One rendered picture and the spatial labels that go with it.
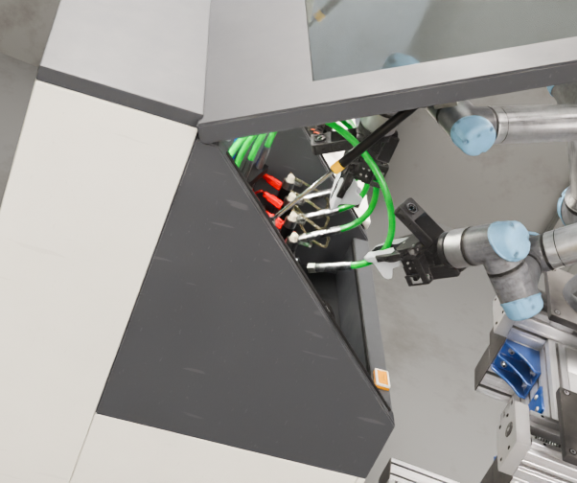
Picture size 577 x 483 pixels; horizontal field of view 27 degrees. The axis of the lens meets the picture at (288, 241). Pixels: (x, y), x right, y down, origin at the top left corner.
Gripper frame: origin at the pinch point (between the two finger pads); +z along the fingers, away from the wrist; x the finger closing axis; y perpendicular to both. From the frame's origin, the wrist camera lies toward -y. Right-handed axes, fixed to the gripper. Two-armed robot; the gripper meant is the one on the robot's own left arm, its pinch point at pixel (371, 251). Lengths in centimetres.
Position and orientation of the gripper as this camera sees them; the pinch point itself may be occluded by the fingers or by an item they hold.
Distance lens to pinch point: 244.9
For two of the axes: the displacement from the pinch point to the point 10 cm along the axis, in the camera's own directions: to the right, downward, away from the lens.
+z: -7.0, 1.2, 7.1
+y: 4.1, 8.7, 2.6
